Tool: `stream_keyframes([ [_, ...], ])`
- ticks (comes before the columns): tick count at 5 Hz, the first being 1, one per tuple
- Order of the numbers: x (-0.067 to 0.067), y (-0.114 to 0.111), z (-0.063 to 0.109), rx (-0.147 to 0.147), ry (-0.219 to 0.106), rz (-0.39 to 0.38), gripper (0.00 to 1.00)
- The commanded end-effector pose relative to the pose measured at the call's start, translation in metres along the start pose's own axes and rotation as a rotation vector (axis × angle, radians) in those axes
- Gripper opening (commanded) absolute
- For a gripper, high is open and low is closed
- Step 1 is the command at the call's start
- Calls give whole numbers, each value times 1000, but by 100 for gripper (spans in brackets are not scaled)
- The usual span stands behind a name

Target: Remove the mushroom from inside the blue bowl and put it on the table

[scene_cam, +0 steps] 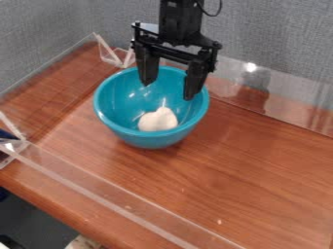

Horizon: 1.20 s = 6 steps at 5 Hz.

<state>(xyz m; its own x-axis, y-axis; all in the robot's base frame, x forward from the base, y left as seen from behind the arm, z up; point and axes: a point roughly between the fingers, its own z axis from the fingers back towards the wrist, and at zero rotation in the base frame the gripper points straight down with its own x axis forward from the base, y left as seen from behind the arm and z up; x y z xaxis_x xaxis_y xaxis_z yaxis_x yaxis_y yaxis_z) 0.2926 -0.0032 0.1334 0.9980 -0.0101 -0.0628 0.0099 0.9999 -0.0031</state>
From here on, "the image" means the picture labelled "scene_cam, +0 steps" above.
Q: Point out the clear acrylic left bracket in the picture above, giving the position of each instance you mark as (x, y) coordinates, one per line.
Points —
(11, 139)

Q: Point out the clear acrylic back barrier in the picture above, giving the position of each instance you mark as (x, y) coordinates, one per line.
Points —
(292, 99)

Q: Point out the clear acrylic corner bracket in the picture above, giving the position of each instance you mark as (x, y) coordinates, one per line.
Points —
(118, 57)

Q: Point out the clear acrylic barrier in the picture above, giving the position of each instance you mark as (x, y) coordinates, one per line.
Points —
(94, 205)
(292, 99)

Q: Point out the white plush mushroom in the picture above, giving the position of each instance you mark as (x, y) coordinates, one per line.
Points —
(160, 120)

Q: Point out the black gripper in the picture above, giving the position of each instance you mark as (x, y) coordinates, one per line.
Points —
(177, 39)

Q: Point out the clear acrylic front barrier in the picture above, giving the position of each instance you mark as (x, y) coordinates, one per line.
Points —
(94, 205)

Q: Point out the blue bowl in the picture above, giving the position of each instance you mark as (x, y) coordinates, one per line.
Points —
(122, 100)

